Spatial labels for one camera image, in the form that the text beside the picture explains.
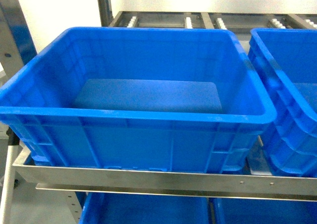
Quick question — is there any steel roller rack shelf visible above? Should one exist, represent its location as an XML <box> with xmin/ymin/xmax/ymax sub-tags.
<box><xmin>0</xmin><ymin>0</ymin><xmax>317</xmax><ymax>224</ymax></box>

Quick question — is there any lower blue crate left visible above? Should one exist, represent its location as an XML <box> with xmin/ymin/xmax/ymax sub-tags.
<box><xmin>79</xmin><ymin>193</ymin><xmax>211</xmax><ymax>224</ymax></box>

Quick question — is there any lower blue crate right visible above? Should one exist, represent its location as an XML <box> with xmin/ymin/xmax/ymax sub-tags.
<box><xmin>212</xmin><ymin>198</ymin><xmax>317</xmax><ymax>224</ymax></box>

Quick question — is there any large blue plastic crate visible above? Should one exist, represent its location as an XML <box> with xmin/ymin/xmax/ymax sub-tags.
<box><xmin>0</xmin><ymin>27</ymin><xmax>277</xmax><ymax>173</ymax></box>

